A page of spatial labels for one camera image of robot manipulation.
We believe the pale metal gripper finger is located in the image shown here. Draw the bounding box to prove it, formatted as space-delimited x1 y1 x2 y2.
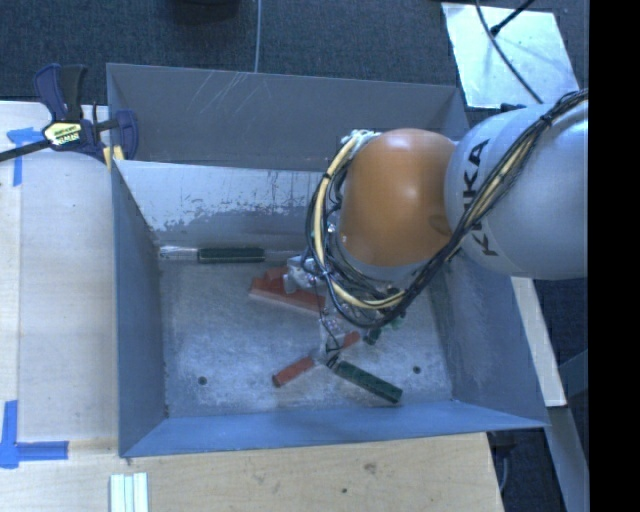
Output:
312 348 345 372
319 314 347 351

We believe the red-brown flat block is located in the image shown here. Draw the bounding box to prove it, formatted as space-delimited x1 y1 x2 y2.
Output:
247 266 327 316
271 330 362 389

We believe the grey metal bin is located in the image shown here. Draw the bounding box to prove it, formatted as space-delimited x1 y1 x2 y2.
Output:
105 62 552 459

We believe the pale wood board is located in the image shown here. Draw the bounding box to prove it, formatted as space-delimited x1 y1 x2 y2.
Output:
17 149 121 445

